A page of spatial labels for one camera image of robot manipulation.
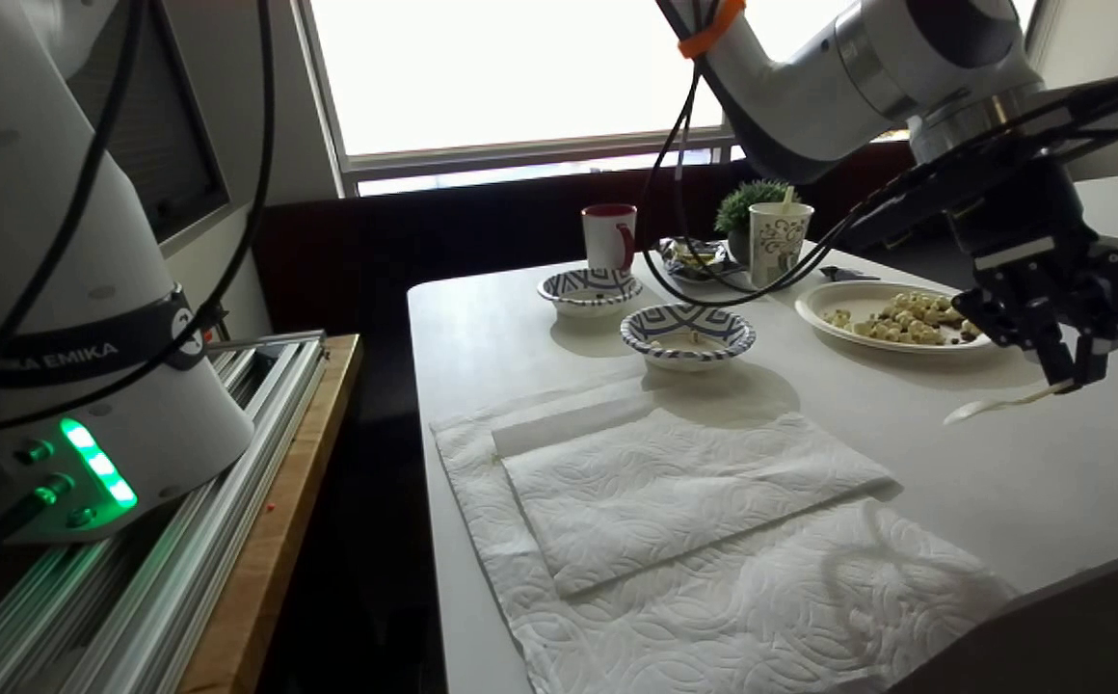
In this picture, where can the large blue patterned bowl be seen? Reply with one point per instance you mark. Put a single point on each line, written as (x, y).
(689, 334)

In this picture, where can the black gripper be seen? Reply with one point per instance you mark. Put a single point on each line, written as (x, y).
(1035, 253)

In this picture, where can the small blue patterned bowl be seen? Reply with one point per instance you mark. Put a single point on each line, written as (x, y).
(586, 290)

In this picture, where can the dark wall panel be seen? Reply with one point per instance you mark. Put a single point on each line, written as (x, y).
(186, 140)

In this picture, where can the small green plant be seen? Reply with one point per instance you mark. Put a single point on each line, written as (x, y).
(753, 207)

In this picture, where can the grey window frame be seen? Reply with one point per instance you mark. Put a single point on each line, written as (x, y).
(521, 158)

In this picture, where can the aluminium rail frame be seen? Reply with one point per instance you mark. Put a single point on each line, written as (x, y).
(136, 581)

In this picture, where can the dark bench sofa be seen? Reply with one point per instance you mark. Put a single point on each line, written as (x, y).
(368, 254)

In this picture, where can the white plate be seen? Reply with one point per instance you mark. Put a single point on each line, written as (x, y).
(830, 306)

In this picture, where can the wooden board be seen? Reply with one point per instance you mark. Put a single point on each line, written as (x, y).
(270, 552)

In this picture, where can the small metal dish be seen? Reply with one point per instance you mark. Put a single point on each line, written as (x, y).
(697, 254)

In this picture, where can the small folded paper towel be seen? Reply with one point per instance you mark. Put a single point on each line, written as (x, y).
(676, 493)

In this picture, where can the popcorn snack food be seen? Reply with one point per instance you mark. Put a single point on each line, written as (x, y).
(901, 317)

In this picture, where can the large white paper towel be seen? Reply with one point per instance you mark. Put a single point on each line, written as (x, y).
(765, 619)

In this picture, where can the red and white mug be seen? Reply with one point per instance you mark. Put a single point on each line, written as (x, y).
(609, 235)

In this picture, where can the patterned paper cup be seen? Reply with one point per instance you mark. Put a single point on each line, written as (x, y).
(776, 240)

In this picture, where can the dark small utensil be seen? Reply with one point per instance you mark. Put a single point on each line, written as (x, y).
(844, 272)

